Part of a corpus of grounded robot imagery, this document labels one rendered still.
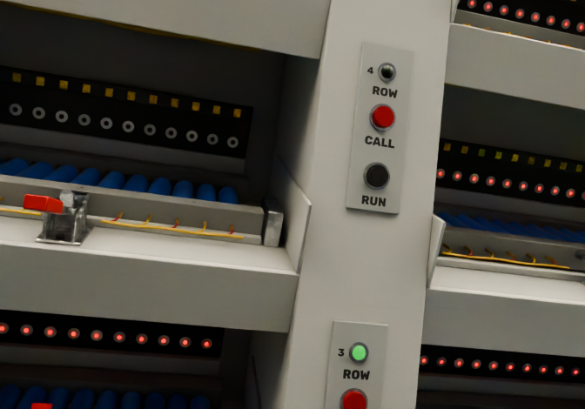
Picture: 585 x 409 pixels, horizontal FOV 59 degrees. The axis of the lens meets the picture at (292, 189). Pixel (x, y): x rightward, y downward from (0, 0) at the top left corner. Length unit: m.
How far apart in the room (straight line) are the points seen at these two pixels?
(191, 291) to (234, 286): 0.03
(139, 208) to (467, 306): 0.25
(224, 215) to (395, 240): 0.13
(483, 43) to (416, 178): 0.12
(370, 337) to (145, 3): 0.28
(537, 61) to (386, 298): 0.22
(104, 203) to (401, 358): 0.24
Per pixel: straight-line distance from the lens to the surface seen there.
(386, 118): 0.38
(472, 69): 0.44
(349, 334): 0.37
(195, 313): 0.36
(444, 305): 0.40
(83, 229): 0.38
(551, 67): 0.47
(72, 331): 0.53
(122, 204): 0.40
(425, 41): 0.41
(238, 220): 0.40
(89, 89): 0.53
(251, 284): 0.36
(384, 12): 0.41
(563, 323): 0.46
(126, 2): 0.39
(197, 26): 0.39
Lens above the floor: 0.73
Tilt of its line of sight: 6 degrees up
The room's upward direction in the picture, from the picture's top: 7 degrees clockwise
